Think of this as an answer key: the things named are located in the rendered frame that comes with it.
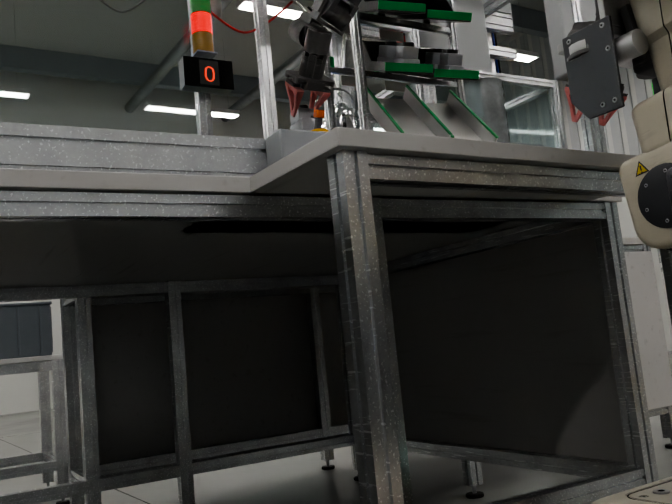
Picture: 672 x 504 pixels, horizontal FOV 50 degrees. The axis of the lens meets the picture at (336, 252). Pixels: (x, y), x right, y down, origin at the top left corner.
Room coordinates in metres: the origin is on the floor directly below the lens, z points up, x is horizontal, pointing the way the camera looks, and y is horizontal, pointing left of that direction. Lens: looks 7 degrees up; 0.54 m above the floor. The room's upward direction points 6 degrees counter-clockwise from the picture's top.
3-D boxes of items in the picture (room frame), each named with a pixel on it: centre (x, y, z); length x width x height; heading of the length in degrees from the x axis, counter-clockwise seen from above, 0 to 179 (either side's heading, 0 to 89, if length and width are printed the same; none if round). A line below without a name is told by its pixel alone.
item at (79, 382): (3.14, 0.05, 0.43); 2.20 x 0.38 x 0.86; 120
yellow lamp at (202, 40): (1.63, 0.27, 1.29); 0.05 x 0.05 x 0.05
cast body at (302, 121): (1.63, 0.05, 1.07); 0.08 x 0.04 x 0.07; 30
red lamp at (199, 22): (1.63, 0.27, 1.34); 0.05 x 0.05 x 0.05
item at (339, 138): (1.55, -0.21, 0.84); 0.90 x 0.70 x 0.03; 123
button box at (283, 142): (1.40, 0.01, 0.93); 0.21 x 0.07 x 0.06; 120
